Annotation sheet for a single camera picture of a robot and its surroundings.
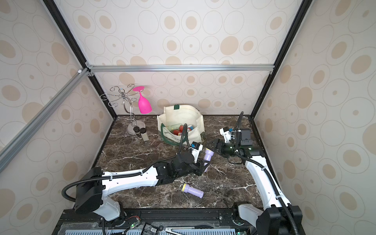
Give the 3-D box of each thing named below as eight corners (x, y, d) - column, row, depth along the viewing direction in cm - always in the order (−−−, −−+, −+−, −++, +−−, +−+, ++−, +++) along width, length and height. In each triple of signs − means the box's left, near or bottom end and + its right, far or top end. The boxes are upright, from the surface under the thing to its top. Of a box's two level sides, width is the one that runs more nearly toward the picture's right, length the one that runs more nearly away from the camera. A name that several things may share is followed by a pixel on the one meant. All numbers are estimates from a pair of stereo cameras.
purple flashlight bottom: (181, 191, 84) (180, 189, 81) (184, 185, 87) (183, 182, 83) (202, 200, 81) (202, 198, 78) (204, 193, 84) (204, 191, 80)
